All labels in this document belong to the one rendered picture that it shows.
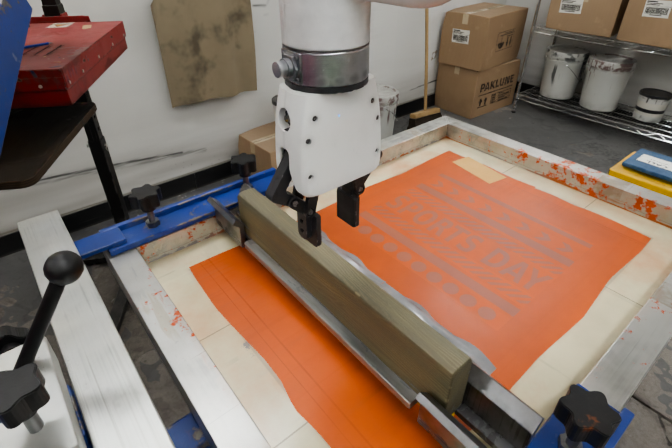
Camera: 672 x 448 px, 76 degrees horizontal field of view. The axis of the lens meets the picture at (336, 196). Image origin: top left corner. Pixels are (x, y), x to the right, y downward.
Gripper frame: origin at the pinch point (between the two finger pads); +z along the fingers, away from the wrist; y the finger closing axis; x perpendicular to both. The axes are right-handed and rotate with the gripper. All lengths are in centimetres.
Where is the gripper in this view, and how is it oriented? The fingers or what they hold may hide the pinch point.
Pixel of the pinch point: (329, 216)
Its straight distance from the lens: 46.8
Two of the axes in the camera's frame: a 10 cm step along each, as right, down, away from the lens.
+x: -6.4, -4.1, 6.5
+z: 0.1, 8.4, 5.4
